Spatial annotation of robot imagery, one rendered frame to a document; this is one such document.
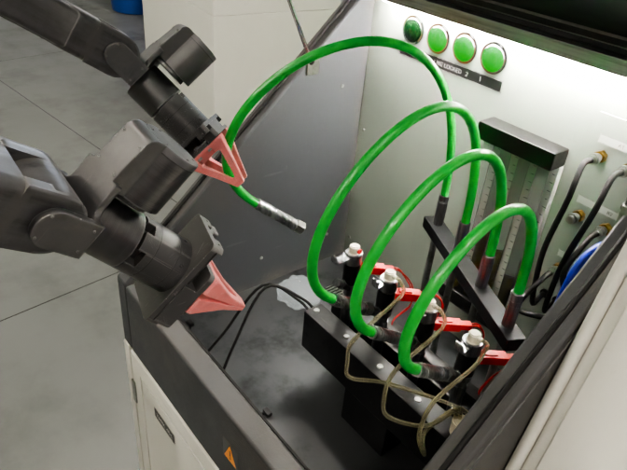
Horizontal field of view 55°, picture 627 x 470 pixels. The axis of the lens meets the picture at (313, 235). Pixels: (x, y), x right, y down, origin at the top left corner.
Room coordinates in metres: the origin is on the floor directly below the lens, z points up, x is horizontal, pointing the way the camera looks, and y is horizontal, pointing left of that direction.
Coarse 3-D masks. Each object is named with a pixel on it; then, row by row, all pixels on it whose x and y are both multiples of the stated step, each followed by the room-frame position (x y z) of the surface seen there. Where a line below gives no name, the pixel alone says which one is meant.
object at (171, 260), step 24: (144, 240) 0.45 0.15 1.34; (168, 240) 0.47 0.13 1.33; (192, 240) 0.49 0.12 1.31; (120, 264) 0.43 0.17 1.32; (144, 264) 0.44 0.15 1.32; (168, 264) 0.45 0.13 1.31; (192, 264) 0.46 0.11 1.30; (144, 288) 0.47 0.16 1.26; (168, 288) 0.45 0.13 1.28; (144, 312) 0.44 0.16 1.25
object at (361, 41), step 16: (320, 48) 0.84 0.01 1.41; (336, 48) 0.84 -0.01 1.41; (400, 48) 0.88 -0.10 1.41; (416, 48) 0.89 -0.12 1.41; (288, 64) 0.83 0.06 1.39; (304, 64) 0.83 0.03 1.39; (432, 64) 0.89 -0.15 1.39; (272, 80) 0.82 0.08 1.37; (256, 96) 0.81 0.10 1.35; (448, 96) 0.90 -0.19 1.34; (240, 112) 0.80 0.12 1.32; (448, 112) 0.91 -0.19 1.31; (448, 128) 0.91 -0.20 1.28; (448, 144) 0.92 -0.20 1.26; (224, 160) 0.80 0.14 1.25; (448, 160) 0.92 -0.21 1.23; (448, 176) 0.91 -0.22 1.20; (240, 192) 0.80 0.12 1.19; (448, 192) 0.92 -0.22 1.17
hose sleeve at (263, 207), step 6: (258, 204) 0.81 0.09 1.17; (264, 204) 0.82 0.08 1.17; (270, 204) 0.82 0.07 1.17; (258, 210) 0.81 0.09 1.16; (264, 210) 0.81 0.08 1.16; (270, 210) 0.82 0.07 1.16; (276, 210) 0.82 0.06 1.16; (270, 216) 0.82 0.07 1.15; (276, 216) 0.82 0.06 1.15; (282, 216) 0.82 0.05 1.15; (288, 216) 0.83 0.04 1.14; (282, 222) 0.82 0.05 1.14; (288, 222) 0.83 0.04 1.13; (294, 222) 0.83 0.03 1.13
